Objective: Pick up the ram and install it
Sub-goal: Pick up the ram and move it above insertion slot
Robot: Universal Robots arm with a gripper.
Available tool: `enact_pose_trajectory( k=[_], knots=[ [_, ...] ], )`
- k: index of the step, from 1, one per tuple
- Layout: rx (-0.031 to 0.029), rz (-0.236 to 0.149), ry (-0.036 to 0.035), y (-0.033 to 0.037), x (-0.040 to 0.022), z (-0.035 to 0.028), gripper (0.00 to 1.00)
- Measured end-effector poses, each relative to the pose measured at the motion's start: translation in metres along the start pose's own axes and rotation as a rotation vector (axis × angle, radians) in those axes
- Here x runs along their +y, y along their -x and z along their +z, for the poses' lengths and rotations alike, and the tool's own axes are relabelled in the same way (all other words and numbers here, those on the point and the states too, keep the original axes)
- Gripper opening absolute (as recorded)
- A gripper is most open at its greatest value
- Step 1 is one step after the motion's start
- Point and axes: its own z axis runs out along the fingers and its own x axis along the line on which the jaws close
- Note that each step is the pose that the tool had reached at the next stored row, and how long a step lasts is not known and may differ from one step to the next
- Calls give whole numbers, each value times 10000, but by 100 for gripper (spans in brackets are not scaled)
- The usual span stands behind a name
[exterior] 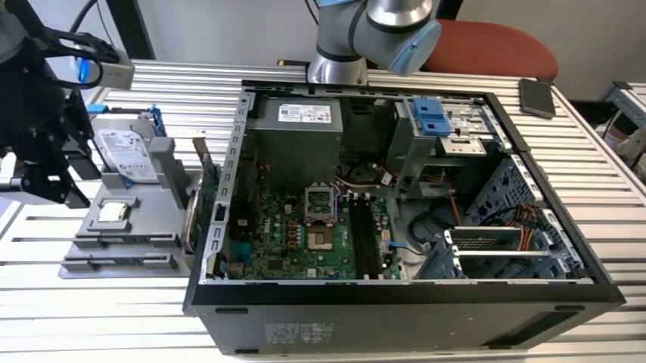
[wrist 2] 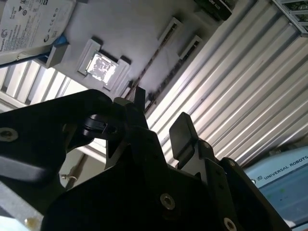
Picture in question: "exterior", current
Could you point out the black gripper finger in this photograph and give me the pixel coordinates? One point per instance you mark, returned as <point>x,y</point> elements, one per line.
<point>43,177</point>
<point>75,125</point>

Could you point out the blue RAM stick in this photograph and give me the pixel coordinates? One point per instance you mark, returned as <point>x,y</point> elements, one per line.
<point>119,261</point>
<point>125,239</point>

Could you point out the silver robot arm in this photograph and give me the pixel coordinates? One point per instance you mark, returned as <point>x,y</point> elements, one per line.
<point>394,22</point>

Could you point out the black RAM slot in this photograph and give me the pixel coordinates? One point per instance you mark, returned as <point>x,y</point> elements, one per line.
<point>362,234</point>
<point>355,234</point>
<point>368,234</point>

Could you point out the hard disk in blue carrier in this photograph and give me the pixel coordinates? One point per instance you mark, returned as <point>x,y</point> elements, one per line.
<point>120,151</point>

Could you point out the silver CPU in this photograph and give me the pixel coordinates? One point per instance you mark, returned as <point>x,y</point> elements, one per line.
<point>113,212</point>

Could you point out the grey parts rack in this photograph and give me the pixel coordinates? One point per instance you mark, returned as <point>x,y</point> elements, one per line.
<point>151,215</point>

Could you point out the green graphics card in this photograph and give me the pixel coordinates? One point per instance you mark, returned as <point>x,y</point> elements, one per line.
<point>207,181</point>

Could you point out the grey power supply unit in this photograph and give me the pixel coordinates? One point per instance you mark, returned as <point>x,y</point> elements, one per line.
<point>298,151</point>

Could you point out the small black yellow connector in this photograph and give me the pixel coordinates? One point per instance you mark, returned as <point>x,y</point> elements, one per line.
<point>290,62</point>

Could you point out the CPU socket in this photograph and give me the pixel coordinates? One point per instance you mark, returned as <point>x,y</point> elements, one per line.
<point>322,238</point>

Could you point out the green motherboard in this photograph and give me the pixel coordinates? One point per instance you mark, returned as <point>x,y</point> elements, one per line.
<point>328,264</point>

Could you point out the blue plastic drive latch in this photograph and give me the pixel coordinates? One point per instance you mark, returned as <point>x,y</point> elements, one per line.
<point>428,113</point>

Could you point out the black open PC case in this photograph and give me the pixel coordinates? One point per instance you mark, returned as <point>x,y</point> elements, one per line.
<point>352,325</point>

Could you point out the red office chair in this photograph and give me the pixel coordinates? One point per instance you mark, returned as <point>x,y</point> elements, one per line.
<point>494,49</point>

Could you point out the grey metal drive cage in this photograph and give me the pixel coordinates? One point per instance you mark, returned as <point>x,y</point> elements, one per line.
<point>484,234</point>

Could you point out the dark flat phone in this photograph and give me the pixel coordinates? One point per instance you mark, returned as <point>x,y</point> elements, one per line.
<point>537,98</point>

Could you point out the aluminium side table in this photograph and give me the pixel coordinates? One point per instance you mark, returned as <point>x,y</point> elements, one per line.
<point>623,92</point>

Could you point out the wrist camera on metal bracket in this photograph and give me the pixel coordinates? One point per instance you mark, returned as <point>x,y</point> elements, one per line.
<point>9,181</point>

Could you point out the black vertical post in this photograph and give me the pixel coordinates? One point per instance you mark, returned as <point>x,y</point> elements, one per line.
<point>133,30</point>

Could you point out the metal drive bay frame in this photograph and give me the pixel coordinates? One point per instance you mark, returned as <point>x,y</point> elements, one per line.
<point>462,147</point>

